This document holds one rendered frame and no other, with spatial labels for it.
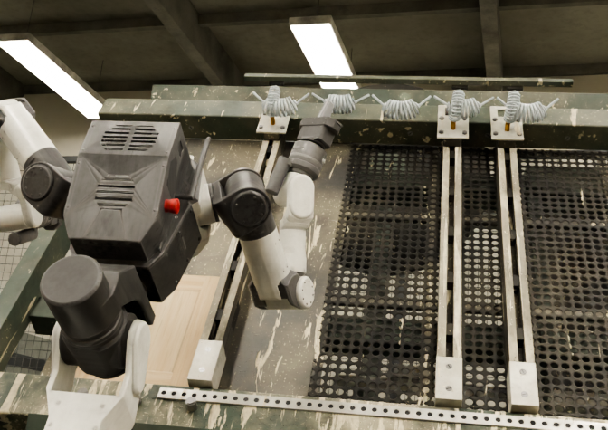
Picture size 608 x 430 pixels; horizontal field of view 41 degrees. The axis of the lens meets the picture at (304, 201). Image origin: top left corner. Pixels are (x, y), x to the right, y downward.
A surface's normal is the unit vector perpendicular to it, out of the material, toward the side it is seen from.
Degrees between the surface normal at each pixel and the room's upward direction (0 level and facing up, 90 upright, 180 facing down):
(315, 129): 78
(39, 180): 101
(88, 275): 67
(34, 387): 57
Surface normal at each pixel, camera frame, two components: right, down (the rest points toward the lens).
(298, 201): 0.41, -0.16
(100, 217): -0.12, -0.44
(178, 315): -0.07, -0.77
